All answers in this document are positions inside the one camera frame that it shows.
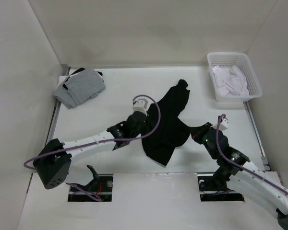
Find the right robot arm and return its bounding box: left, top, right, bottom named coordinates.
left=190, top=123, right=288, bottom=230

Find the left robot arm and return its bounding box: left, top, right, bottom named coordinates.
left=33, top=112, right=147, bottom=190

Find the white tank top in basket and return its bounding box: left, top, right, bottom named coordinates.
left=212, top=65, right=250, bottom=96

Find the folded grey tank top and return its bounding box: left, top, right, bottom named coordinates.
left=53, top=68, right=106, bottom=109

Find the white plastic basket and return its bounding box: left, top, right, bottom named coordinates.
left=207, top=52, right=263, bottom=103

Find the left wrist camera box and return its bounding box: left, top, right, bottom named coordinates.
left=132, top=98, right=148, bottom=115

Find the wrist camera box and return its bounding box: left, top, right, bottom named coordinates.
left=213, top=117, right=229, bottom=131
left=132, top=98, right=148, bottom=115

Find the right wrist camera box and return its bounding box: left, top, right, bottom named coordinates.
left=213, top=117, right=229, bottom=131

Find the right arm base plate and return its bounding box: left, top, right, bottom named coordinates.
left=197, top=173, right=245, bottom=202

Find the right aluminium rail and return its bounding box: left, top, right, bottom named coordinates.
left=243, top=102, right=271, bottom=172

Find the aluminium rail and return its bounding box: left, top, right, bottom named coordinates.
left=37, top=64, right=71, bottom=173
left=243, top=102, right=271, bottom=172

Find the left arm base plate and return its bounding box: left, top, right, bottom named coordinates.
left=68, top=174, right=113, bottom=203

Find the left aluminium rail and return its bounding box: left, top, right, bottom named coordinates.
left=37, top=64, right=71, bottom=173

